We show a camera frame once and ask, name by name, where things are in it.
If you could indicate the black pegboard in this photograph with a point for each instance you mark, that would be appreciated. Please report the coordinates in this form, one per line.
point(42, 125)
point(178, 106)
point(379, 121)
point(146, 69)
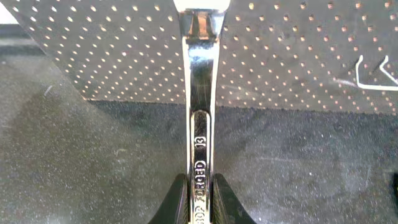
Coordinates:
point(124, 56)

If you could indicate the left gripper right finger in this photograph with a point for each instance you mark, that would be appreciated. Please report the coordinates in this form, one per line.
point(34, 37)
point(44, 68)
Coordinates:
point(225, 205)

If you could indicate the metal hook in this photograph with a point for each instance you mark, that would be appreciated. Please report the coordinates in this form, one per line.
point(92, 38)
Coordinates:
point(373, 87)

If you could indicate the wrench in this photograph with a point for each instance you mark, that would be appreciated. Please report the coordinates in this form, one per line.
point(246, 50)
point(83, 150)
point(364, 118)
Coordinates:
point(200, 93)

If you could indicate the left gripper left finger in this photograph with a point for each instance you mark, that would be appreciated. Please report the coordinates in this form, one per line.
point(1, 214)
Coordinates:
point(175, 205)

